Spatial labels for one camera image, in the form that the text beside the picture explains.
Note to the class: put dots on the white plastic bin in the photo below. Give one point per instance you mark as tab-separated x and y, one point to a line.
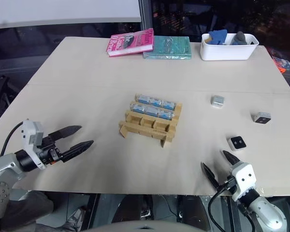
224	52

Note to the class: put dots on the wooden slotted rack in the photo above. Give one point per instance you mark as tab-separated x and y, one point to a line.
145	131

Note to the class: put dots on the grey window pillar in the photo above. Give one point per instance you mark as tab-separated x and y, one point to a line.
146	14

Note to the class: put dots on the white board panel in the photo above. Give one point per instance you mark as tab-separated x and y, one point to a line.
62	10

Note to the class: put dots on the small tan block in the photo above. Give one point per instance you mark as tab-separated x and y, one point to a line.
208	39

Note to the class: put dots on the teal paperback book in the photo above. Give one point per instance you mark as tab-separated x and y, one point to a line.
169	47

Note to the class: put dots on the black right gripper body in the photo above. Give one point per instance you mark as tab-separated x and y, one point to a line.
228	186

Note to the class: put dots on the pink paperback book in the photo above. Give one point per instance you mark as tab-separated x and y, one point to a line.
128	42

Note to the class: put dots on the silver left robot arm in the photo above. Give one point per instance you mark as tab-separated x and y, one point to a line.
3	166

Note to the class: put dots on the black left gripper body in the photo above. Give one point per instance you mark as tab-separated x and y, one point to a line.
50	153

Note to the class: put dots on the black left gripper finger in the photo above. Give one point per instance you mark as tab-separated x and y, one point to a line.
67	131
78	148

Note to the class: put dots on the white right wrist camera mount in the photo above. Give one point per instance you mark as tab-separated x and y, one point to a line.
244	178

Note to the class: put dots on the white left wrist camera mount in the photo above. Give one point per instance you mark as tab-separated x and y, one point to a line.
29	135

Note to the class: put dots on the grey sneaker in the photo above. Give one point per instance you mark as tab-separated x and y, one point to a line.
73	218

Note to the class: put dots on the grey soft toy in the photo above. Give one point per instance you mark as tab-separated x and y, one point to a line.
240	37

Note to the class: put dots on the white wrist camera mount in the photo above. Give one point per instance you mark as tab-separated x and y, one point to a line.
244	178
29	135

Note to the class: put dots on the blue foam piece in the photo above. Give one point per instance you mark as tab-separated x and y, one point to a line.
218	36

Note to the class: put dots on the orange and blue bag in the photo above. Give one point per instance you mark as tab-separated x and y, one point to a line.
282	61

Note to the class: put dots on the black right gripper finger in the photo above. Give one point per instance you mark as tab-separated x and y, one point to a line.
230	159
210	175

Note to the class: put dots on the dark trouser leg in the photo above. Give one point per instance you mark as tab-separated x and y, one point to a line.
38	210

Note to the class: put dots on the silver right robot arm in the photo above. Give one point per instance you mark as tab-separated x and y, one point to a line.
268	212

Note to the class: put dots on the black bag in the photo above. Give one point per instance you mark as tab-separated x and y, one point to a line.
2	96

